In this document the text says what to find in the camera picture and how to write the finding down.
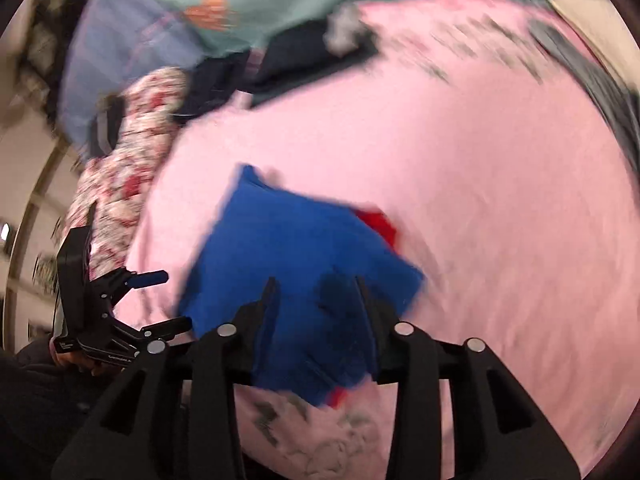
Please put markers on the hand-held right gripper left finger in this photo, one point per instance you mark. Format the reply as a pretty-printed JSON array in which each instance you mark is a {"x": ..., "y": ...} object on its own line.
[{"x": 250, "y": 322}]

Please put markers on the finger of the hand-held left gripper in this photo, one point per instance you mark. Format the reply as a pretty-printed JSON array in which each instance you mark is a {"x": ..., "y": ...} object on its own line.
[
  {"x": 147, "y": 278},
  {"x": 160, "y": 331}
]

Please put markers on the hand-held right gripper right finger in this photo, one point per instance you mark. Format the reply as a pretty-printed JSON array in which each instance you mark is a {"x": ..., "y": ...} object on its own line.
[{"x": 374, "y": 322}]

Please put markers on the red and blue pants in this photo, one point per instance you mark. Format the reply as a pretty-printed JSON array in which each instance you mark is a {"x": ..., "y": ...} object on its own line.
[{"x": 300, "y": 240}]

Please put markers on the person's left forearm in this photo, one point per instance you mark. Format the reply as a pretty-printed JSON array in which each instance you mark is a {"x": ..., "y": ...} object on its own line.
[{"x": 30, "y": 410}]

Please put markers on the person's left hand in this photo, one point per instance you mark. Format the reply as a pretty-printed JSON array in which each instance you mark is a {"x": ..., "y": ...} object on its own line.
[{"x": 65, "y": 360}]

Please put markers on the dark cloth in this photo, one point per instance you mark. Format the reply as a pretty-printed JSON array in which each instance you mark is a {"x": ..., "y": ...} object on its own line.
[{"x": 105, "y": 127}]

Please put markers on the red and white floral cloth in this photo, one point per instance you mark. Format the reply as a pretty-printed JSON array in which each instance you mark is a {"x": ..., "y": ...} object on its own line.
[{"x": 145, "y": 110}]

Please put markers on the pink printed bed sheet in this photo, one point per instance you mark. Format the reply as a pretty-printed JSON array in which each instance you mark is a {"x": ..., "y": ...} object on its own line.
[{"x": 500, "y": 210}]

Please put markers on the lavender blue cloth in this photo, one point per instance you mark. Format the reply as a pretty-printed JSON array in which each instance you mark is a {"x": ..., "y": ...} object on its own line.
[{"x": 125, "y": 50}]

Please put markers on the dark navy garment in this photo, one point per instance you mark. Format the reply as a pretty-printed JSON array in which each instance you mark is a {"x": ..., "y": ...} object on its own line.
[{"x": 300, "y": 55}]

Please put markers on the grey garment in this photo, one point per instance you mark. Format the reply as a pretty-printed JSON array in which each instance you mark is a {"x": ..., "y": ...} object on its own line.
[{"x": 610, "y": 105}]

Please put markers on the cream textured pillow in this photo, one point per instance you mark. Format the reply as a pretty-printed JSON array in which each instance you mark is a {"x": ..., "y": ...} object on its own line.
[{"x": 600, "y": 25}]

